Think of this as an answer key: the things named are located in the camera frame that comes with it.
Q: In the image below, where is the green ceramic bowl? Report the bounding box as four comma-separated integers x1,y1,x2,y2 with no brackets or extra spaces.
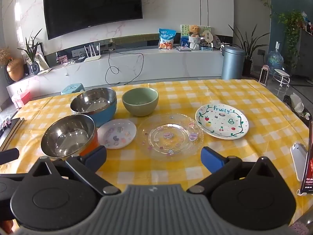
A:
122,88,159,117

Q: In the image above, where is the yellow checkered tablecloth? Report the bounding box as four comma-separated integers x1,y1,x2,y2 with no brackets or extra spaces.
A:
0,78,313,227

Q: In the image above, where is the white round stool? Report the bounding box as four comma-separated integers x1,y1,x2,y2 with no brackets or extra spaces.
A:
273,69,290,87

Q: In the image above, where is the white marble tv console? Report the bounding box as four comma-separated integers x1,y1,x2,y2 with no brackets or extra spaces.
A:
6,46,224,103

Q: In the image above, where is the small white sticker-print plate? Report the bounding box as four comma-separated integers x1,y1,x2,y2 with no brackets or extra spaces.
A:
97,119,137,150

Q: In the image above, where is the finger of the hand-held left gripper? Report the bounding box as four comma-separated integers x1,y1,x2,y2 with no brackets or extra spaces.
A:
0,148,19,165

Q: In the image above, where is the silver trash bin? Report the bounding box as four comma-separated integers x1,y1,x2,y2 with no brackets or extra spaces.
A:
222,45,245,80

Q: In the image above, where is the white picture frame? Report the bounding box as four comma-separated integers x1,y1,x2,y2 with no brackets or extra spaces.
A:
34,42,50,71

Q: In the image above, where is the steel bowl with orange outside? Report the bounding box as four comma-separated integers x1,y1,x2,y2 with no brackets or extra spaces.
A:
40,114,99,161

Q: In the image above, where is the white router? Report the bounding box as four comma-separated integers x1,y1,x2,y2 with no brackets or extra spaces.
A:
83,43,102,62

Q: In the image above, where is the white flat device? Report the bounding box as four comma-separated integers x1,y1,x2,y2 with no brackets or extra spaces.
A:
290,143,309,182

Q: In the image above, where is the light blue plastic stool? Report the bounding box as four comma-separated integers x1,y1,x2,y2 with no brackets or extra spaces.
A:
61,83,85,95

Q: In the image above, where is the dried flower bunch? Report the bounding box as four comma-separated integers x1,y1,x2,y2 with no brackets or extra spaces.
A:
0,48,13,65

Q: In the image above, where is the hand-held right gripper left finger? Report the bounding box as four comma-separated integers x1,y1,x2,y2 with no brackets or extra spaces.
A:
26,146,122,197

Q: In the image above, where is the black wall television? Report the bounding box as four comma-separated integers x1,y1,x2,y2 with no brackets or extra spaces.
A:
43,0,143,40

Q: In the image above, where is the dark red card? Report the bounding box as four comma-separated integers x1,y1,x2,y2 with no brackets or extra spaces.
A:
300,120,313,197

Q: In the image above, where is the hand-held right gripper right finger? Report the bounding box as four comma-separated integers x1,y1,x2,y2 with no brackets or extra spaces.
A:
187,146,278,194

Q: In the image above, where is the hanging green vine plant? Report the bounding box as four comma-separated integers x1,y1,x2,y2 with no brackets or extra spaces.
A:
271,10,306,69

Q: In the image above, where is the black cable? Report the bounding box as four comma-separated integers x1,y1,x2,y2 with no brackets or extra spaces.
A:
105,44,145,85

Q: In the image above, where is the white fruit-print plate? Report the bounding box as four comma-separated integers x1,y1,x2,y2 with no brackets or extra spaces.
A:
195,104,249,140

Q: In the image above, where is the pink box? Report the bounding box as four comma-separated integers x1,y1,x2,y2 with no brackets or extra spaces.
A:
11,90,31,108

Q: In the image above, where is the blue snack bag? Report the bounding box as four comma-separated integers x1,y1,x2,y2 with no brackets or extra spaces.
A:
158,28,176,50

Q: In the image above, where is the brown teddy bear in basket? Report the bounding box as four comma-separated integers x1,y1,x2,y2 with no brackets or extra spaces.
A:
188,25,202,51

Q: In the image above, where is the glass vase with green plant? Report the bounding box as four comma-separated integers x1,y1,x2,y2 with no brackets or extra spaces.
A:
18,28,43,75

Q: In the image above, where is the blue water jug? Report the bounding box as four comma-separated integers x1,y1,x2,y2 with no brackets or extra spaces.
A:
267,49,284,74

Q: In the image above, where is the grey side cabinet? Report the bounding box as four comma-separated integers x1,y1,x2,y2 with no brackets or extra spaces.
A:
297,24,313,79

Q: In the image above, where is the person's left hand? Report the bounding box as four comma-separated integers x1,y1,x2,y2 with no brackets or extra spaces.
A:
0,220,14,235

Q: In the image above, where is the clear glass plate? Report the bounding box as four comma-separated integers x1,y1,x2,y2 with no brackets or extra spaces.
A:
137,113,204,162

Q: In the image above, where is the gold vase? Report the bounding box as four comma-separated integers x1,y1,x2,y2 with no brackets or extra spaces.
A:
6,58,24,82

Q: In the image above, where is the green picture card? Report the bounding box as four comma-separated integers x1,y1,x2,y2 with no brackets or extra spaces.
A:
180,24,211,47

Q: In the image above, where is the black bag with white tissue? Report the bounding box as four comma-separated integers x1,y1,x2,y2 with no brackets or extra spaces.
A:
284,93,313,121

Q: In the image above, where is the long-leaf potted plant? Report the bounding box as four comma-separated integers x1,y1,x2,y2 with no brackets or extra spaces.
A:
228,24,263,77

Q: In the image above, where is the small pink heater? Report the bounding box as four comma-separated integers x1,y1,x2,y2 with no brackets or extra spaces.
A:
260,65,270,85

